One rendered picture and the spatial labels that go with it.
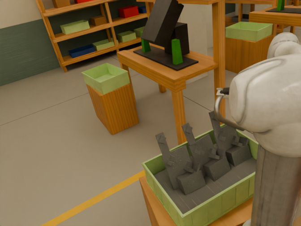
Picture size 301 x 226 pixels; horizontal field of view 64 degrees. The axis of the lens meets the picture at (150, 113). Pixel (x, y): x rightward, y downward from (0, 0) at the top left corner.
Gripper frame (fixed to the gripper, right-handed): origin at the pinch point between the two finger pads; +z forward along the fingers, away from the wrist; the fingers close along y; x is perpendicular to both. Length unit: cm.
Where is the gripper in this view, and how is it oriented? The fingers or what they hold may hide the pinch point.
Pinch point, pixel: (224, 93)
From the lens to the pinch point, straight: 132.2
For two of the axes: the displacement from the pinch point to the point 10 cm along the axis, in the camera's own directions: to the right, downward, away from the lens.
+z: -3.8, -0.9, 9.2
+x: -4.0, 9.1, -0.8
